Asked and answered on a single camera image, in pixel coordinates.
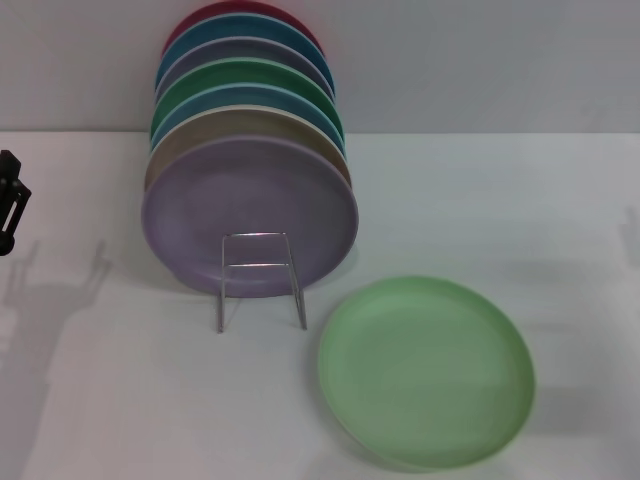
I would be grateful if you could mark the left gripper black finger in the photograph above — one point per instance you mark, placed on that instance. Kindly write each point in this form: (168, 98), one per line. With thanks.
(12, 200)

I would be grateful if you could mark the light green plate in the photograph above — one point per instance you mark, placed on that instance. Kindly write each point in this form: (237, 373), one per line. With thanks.
(425, 375)

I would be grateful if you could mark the beige plate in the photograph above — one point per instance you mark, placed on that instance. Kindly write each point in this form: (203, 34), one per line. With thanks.
(225, 125)

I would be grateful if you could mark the lavender plate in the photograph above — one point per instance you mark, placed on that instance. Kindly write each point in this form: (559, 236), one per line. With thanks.
(240, 190)

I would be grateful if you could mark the light blue plate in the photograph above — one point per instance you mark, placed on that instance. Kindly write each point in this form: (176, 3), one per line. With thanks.
(235, 97)

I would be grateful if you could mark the dark green plate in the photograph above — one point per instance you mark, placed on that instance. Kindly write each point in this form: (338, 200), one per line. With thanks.
(240, 72)

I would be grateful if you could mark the maroon red plate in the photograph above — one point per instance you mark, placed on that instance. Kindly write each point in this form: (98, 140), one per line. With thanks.
(200, 12)

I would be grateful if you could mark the grey purple plate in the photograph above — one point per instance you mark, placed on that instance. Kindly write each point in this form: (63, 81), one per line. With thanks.
(240, 50)

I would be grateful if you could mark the dark teal plate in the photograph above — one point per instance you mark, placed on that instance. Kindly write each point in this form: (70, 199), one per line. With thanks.
(240, 27)

